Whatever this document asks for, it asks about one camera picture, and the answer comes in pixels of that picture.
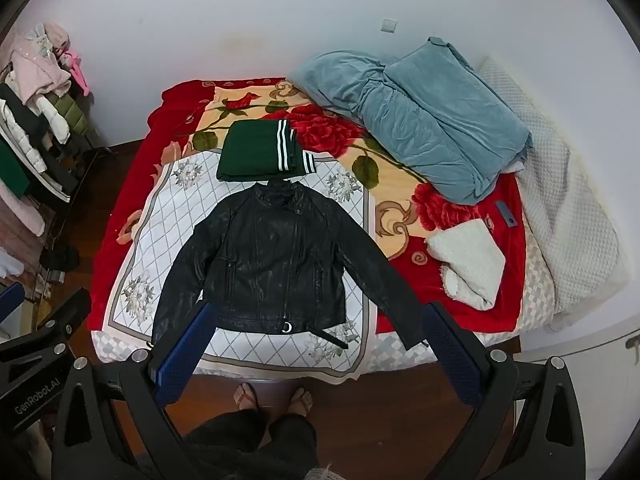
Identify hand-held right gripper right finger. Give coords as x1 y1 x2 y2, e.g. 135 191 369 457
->
422 302 587 480

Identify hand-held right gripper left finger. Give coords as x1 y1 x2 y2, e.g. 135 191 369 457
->
52 301 219 480

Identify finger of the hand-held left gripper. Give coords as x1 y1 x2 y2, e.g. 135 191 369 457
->
27 287 93 348
0 282 26 325

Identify black leather jacket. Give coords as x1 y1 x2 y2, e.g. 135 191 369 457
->
151 180 426 352

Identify black clothes rack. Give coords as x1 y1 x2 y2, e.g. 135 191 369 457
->
0 60 113 291

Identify pink clothes hanger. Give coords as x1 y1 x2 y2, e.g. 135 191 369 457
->
61 49 92 96

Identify black shoe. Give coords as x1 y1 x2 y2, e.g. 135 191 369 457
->
39 246 81 272

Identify person's left foot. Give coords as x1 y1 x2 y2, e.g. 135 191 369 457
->
233 382 260 413

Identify person's foot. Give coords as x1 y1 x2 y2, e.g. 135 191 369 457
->
233 382 260 413
286 386 315 417

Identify white fleece garment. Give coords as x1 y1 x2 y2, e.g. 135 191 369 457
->
425 220 507 310

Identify person's dark trousers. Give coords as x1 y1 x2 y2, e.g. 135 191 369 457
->
182 407 321 480

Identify white diamond-pattern floral blanket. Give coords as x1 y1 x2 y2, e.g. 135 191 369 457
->
102 152 377 380

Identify person's right foot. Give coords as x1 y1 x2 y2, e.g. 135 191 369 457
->
286 386 315 417

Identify dark green cloth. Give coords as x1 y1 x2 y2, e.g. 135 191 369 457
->
0 139 30 200

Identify white bedside cabinet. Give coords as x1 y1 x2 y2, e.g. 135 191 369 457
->
517 305 640 461

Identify blue-grey phone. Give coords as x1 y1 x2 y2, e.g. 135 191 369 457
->
495 202 518 229

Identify red rose-print blanket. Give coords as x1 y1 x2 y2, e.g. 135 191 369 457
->
86 78 527 335

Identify white puffer jacket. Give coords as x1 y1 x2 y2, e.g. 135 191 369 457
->
0 91 71 173

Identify white quilted bedspread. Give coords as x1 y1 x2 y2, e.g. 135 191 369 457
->
95 57 632 376

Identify olive puffer garment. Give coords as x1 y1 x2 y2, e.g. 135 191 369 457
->
52 94 90 137

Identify folded green white-striped garment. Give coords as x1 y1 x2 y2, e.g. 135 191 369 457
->
216 120 316 182

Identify pink garment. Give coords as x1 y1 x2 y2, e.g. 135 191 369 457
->
10 23 75 107

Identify grey-blue garment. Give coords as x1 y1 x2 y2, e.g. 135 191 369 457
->
289 37 534 206

